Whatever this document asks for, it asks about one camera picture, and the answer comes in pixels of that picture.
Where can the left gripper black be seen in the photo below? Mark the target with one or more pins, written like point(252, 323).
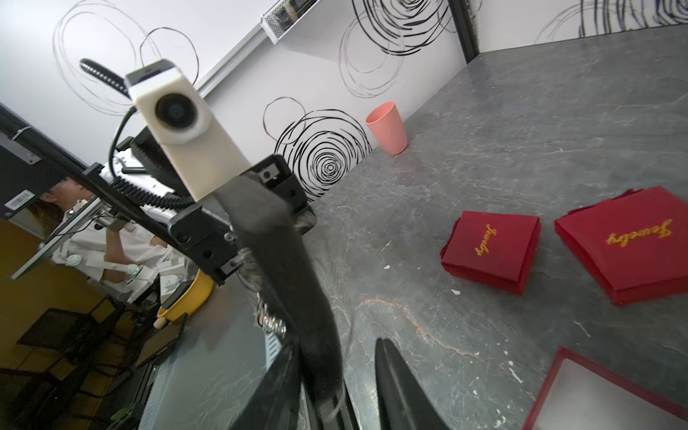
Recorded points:
point(213, 230)

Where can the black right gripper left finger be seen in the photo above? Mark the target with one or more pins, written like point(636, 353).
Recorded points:
point(275, 403)

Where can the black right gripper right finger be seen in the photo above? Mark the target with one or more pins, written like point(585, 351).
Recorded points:
point(402, 403)

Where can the red jewelry box base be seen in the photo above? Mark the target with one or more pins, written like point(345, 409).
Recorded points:
point(580, 394)

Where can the red jewelry box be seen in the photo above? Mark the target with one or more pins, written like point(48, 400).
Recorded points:
point(634, 245)
point(494, 249)

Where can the yellow round object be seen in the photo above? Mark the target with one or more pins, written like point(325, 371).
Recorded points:
point(185, 300)

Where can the person in white shirt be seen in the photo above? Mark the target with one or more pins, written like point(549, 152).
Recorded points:
point(126, 246)

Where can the black mesh chair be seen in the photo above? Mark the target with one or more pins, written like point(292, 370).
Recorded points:
point(73, 334)

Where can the pink plastic cup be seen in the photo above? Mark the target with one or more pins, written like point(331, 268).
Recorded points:
point(386, 125)

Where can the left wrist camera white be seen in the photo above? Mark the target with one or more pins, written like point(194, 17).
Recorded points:
point(180, 120)

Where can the black vertical frame post left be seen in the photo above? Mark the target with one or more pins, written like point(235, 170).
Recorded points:
point(463, 22)

